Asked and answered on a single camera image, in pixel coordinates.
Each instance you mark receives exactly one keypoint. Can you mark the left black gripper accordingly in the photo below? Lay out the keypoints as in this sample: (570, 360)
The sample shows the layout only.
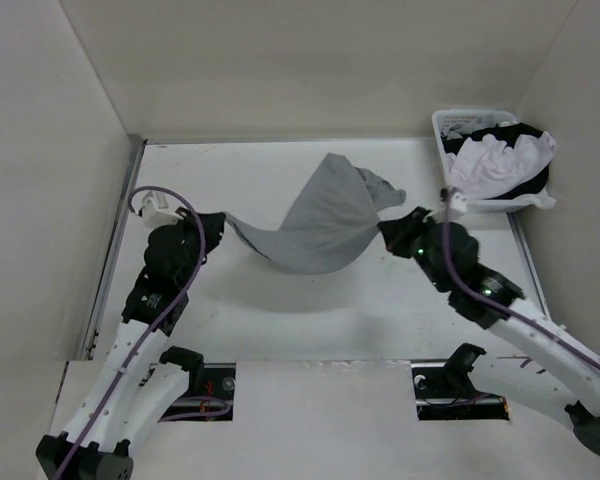
(216, 222)

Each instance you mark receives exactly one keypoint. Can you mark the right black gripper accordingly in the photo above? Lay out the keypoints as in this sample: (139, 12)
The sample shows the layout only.
(397, 233)

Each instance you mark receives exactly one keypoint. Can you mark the grey tank top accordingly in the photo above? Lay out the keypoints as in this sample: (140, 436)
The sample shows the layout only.
(331, 222)

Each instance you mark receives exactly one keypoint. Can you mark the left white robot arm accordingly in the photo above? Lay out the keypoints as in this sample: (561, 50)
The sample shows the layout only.
(143, 373)

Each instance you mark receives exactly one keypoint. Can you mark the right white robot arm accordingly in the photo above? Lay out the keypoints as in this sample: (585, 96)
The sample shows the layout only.
(570, 392)

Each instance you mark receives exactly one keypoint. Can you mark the white tank top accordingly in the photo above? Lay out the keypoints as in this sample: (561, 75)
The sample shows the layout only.
(488, 168)

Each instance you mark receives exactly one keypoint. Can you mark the black tank top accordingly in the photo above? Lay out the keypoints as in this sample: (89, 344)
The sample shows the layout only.
(452, 141)

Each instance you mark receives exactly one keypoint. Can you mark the white plastic laundry basket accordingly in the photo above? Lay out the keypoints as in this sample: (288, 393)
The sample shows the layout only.
(442, 120)

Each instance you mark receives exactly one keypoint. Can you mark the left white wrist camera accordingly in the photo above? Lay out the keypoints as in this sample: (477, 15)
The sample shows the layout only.
(155, 211)

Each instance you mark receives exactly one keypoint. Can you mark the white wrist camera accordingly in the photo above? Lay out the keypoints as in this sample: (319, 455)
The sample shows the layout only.
(155, 211)
(453, 204)

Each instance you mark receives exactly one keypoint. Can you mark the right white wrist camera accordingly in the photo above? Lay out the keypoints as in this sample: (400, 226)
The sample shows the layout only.
(453, 204)

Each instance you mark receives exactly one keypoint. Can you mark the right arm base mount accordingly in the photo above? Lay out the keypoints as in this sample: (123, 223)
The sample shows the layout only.
(444, 392)

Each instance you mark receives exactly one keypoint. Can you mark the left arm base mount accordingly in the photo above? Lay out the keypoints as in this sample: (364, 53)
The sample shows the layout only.
(210, 392)

